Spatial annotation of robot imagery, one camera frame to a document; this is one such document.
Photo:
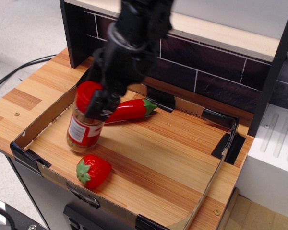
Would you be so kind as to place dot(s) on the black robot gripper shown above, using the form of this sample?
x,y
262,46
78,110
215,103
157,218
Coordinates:
x,y
128,56

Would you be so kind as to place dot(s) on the red-capped spice bottle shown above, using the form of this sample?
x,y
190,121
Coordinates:
x,y
83,133

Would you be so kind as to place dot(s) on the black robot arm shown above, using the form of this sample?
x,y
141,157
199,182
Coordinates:
x,y
143,12

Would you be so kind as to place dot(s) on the red toy chili pepper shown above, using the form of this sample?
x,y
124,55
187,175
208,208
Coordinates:
x,y
132,109

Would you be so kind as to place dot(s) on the red toy strawberry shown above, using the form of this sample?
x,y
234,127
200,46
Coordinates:
x,y
92,170

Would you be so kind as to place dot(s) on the black device below table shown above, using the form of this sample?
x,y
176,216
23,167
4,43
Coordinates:
x,y
92,219

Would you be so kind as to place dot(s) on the black equipment at bottom-left corner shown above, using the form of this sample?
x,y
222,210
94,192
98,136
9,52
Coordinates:
x,y
12,219

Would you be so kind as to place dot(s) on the white ridged side counter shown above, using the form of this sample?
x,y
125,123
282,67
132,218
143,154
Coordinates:
x,y
264,176

